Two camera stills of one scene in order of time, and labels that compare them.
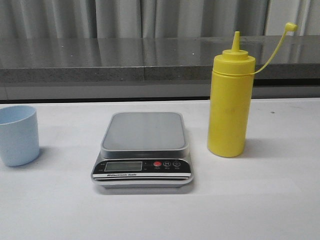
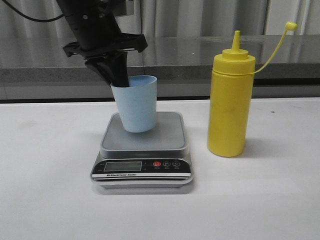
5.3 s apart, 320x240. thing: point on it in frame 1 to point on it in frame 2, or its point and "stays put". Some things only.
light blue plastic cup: [19, 135] to [137, 103]
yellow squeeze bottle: [233, 73] stays put
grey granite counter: [286, 66] stays put
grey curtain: [157, 18] stays put
